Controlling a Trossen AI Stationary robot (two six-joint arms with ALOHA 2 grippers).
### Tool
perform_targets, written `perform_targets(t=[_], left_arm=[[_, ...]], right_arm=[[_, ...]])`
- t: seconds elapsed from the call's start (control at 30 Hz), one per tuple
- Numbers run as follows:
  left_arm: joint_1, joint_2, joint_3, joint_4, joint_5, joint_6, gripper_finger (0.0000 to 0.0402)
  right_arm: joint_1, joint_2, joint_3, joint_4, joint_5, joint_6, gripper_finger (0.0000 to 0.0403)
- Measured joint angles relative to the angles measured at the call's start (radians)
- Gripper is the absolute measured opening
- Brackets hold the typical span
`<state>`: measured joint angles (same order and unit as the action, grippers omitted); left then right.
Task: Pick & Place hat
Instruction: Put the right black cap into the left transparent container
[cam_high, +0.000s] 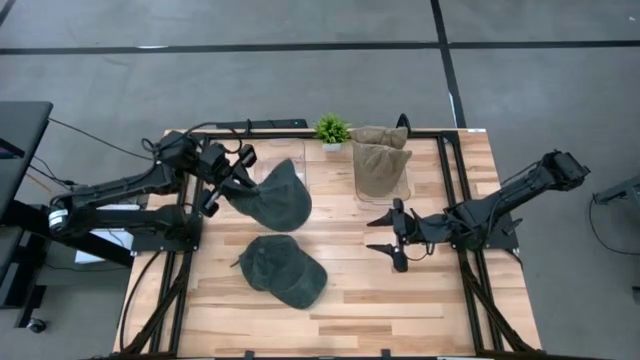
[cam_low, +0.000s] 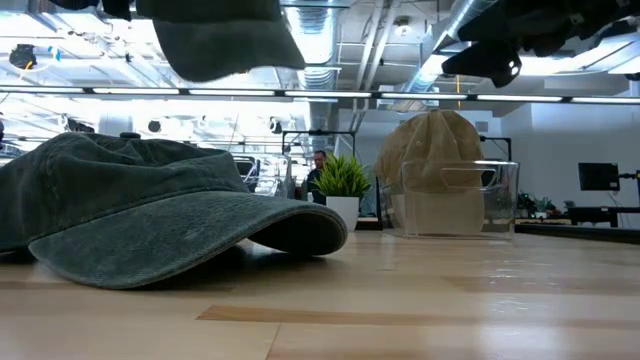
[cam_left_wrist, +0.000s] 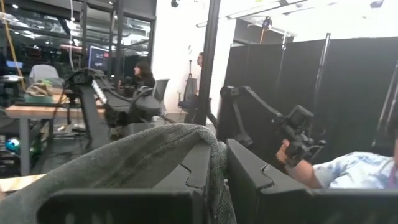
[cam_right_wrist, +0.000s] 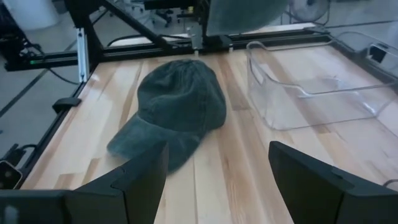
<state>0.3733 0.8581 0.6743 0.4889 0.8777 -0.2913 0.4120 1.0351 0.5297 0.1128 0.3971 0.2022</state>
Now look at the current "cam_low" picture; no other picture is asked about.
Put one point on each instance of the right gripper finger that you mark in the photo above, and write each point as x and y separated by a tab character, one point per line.
480	62

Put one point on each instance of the dark olive baseball cap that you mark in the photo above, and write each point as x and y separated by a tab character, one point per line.
225	45

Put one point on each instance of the grey-green baseball cap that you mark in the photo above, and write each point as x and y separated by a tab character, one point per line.
125	215

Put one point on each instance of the linear ceiling light strip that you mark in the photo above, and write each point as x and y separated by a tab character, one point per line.
425	95

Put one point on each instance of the black hanging ceiling device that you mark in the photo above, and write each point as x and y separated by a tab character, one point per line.
22	56

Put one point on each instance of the clear plastic bin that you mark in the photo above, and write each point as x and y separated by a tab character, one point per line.
275	175
500	210

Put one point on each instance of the small dark background machinery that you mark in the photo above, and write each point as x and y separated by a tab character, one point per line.
535	205

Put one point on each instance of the black computer monitor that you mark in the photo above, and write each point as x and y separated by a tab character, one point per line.
599	176

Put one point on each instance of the black background desk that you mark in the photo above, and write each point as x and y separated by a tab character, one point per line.
600	211

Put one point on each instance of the person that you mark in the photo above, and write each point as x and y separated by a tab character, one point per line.
316	175

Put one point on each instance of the green plant in white pot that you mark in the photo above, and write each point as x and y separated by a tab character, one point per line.
342	212

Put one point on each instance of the silver spiral air duct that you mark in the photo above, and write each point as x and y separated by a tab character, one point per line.
440	50

